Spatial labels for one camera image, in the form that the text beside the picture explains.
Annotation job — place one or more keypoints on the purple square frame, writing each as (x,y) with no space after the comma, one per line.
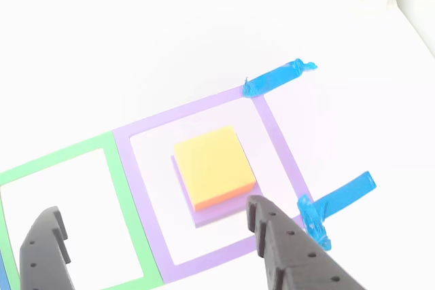
(136,184)

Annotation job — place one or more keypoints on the green square frame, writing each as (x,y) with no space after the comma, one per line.
(125,201)

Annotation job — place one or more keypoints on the blue tape strip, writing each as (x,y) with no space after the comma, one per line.
(272,79)
(340,198)

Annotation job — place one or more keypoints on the orange cube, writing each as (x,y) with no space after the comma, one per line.
(210,164)

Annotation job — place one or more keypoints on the large purple cube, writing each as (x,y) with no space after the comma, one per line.
(217,217)

